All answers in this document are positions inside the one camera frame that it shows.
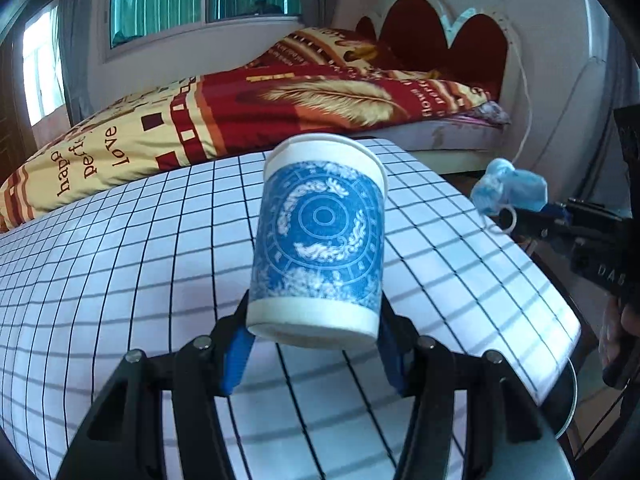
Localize red yellow patterned blanket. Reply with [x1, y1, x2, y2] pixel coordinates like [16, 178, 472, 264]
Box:
[1, 27, 490, 231]

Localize bed with white frame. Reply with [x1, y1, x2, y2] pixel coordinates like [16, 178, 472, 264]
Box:
[0, 0, 526, 233]

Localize blue face mask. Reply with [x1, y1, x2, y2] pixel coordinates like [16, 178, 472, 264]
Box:
[471, 158, 548, 234]

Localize blue patterned paper cup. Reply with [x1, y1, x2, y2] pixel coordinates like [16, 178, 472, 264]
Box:
[246, 133, 388, 349]

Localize black round trash bin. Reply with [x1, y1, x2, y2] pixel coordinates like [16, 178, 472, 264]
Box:
[539, 360, 578, 440]

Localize person right hand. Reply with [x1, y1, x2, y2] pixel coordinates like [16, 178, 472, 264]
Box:
[599, 296, 639, 368]

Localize red heart headboard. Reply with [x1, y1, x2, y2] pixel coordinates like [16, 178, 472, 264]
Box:
[355, 0, 509, 101]

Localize grey window curtain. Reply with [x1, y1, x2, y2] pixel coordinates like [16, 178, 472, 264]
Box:
[58, 0, 106, 126]

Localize white checkered tablecloth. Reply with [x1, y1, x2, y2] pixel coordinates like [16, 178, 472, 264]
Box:
[1, 134, 580, 479]

